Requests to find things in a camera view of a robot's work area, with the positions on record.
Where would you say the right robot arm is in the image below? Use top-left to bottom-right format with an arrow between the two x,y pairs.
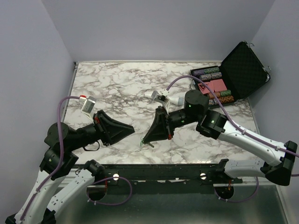
141,90 -> 297,186

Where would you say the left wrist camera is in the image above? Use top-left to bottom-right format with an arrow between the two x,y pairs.
79,95 -> 97,119

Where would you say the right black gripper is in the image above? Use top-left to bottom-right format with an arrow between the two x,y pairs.
143,106 -> 199,143

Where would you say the red playing card deck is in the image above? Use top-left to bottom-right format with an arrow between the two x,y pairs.
198,82 -> 214,94

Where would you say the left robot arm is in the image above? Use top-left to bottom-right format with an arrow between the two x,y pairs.
5,110 -> 135,224

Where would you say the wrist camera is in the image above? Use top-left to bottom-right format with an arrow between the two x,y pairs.
79,95 -> 97,119
151,90 -> 171,114

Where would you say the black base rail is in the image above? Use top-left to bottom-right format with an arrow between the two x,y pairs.
88,161 -> 242,195

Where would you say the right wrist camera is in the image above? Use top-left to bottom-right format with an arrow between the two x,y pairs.
151,90 -> 171,114

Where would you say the pink playing card deck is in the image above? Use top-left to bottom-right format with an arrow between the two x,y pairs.
210,79 -> 227,92

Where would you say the white microphone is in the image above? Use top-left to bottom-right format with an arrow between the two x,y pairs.
144,92 -> 184,106

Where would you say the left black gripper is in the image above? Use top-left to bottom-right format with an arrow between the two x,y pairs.
68,109 -> 135,151

